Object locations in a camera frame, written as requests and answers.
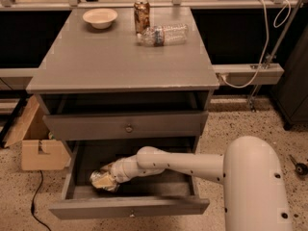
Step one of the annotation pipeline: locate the metal diagonal rod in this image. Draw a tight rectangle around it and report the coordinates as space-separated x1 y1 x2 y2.
246 0 308 113

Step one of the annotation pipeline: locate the open grey middle drawer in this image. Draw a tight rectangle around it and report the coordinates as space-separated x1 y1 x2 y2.
50 138 210 219

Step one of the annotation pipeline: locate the closed grey upper drawer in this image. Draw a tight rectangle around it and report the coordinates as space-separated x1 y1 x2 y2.
43 112 208 141

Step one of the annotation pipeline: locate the cardboard box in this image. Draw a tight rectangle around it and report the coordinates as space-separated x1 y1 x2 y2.
4 96 71 170

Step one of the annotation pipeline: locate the clear plastic water bottle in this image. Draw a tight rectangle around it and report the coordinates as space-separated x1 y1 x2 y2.
137 23 189 47

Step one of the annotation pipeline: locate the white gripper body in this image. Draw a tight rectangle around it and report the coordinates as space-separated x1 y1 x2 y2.
110 156 143 183

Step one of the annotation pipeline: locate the white paper bowl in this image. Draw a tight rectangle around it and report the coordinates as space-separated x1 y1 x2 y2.
83 8 117 30

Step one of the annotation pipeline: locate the black floor cable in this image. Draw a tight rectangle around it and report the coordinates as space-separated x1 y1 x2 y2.
30 169 52 231

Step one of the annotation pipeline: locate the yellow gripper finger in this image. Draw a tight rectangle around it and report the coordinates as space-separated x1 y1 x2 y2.
92 171 118 191
100 163 114 172

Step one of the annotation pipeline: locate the green silver 7up can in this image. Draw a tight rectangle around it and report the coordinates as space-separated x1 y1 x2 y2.
89 169 120 193

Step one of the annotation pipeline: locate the grey metal rail beam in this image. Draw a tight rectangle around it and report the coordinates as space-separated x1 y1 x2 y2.
0 64 284 90

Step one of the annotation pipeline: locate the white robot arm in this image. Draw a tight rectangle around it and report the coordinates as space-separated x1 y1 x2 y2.
90 136 293 231

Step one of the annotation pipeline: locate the brown gold soda can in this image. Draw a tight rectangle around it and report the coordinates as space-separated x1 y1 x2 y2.
134 0 150 34

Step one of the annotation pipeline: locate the black tool on floor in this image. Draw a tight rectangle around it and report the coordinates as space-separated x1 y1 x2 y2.
290 155 308 176

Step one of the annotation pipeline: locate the grey drawer cabinet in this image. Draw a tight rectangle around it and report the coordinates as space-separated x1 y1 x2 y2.
26 6 221 220

